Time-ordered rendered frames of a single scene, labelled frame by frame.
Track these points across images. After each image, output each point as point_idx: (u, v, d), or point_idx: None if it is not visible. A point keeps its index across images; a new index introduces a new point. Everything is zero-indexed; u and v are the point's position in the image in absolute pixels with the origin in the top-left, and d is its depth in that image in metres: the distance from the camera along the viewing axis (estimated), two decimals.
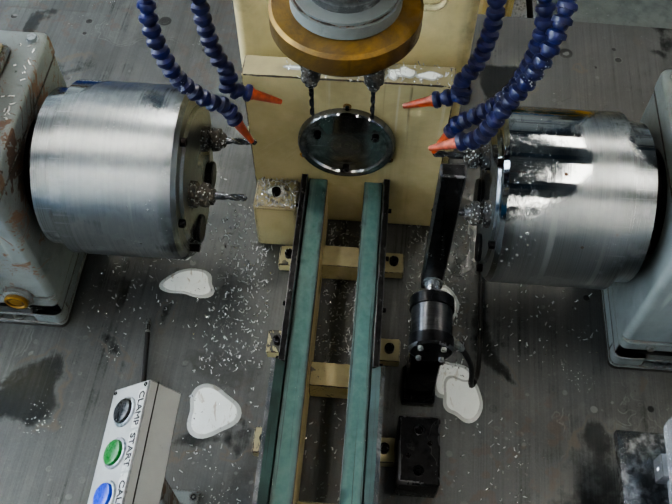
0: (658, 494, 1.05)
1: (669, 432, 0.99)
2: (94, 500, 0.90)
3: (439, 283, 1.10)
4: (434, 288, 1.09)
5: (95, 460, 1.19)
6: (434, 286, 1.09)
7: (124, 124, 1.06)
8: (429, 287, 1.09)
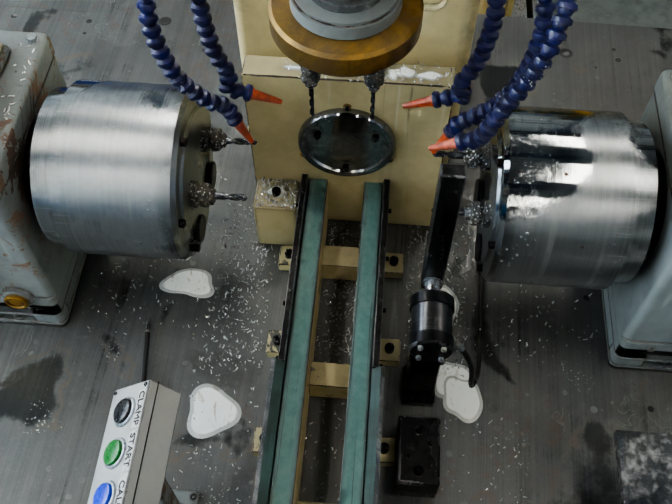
0: (658, 494, 1.05)
1: None
2: (94, 500, 0.90)
3: (439, 283, 1.10)
4: (434, 288, 1.09)
5: (95, 460, 1.19)
6: (434, 286, 1.09)
7: (124, 124, 1.06)
8: (429, 287, 1.09)
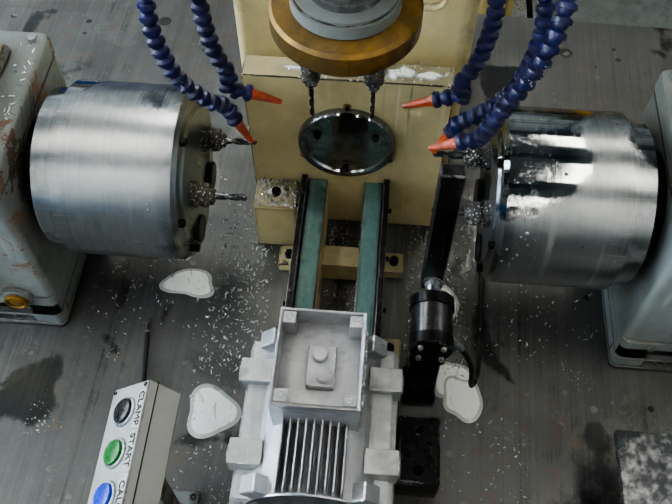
0: (658, 494, 1.05)
1: None
2: (94, 500, 0.90)
3: (439, 283, 1.10)
4: (434, 288, 1.09)
5: (95, 460, 1.19)
6: (434, 286, 1.09)
7: (124, 124, 1.06)
8: (429, 287, 1.09)
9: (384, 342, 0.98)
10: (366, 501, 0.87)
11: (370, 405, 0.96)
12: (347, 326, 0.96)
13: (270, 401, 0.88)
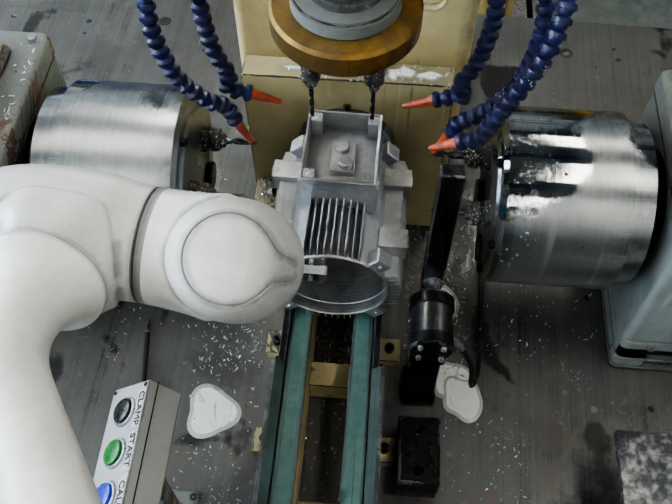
0: (658, 494, 1.05)
1: None
2: None
3: (439, 283, 1.10)
4: (434, 288, 1.09)
5: (95, 460, 1.19)
6: (434, 286, 1.09)
7: (124, 124, 1.06)
8: (429, 287, 1.09)
9: (397, 149, 1.15)
10: (380, 262, 1.03)
11: (384, 197, 1.12)
12: (365, 130, 1.12)
13: (300, 177, 1.04)
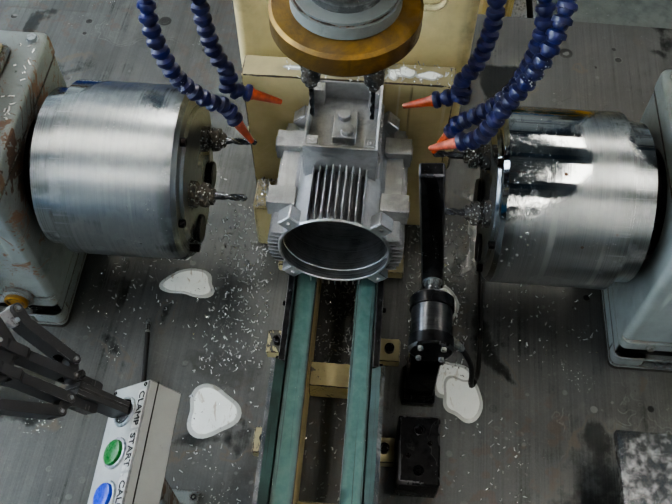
0: (658, 494, 1.05)
1: None
2: (94, 500, 0.90)
3: (439, 283, 1.10)
4: (434, 288, 1.09)
5: (95, 460, 1.19)
6: (434, 286, 1.09)
7: (124, 124, 1.06)
8: (429, 287, 1.09)
9: (397, 118, 1.18)
10: (382, 225, 1.06)
11: (385, 165, 1.15)
12: (366, 100, 1.15)
13: (304, 143, 1.07)
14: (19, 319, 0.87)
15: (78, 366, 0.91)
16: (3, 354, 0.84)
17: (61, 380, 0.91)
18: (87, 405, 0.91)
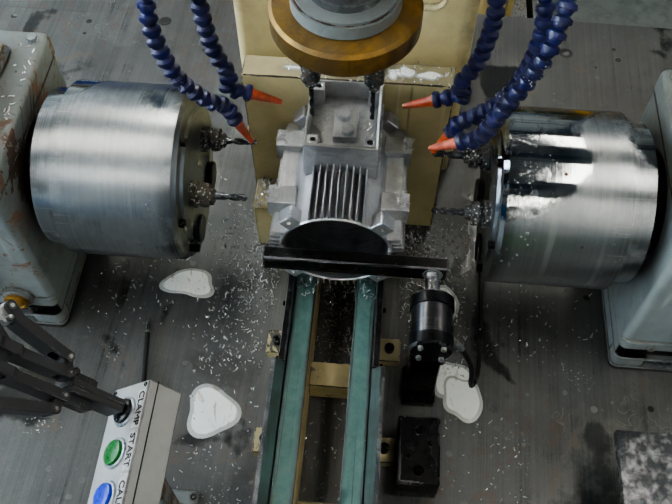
0: (658, 494, 1.05)
1: None
2: (94, 500, 0.90)
3: (439, 276, 1.11)
4: (434, 280, 1.09)
5: (95, 460, 1.19)
6: (434, 278, 1.10)
7: (124, 124, 1.06)
8: (429, 279, 1.10)
9: (397, 117, 1.18)
10: (383, 224, 1.07)
11: (385, 164, 1.15)
12: (366, 99, 1.15)
13: (304, 143, 1.07)
14: (13, 316, 0.87)
15: (73, 364, 0.91)
16: None
17: (56, 378, 0.90)
18: (82, 403, 0.90)
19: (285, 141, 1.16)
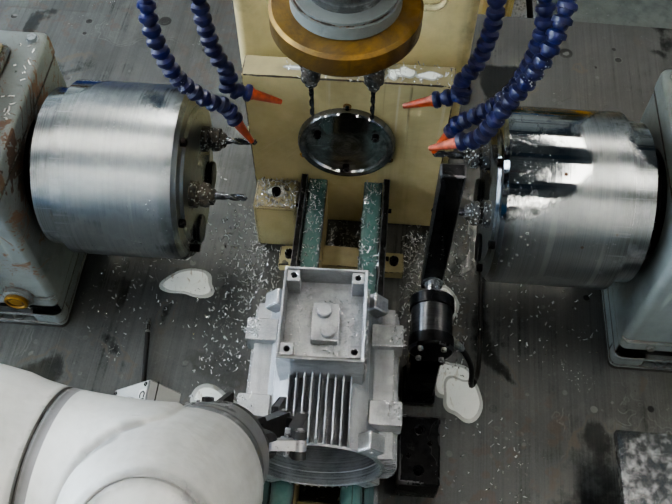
0: (658, 494, 1.05)
1: None
2: None
3: (439, 283, 1.10)
4: (434, 288, 1.09)
5: None
6: (434, 286, 1.09)
7: (124, 124, 1.06)
8: (429, 287, 1.09)
9: (385, 300, 1.02)
10: (372, 449, 0.90)
11: (373, 360, 0.99)
12: (349, 284, 0.99)
13: (277, 354, 0.91)
14: None
15: None
16: None
17: None
18: None
19: (256, 333, 1.00)
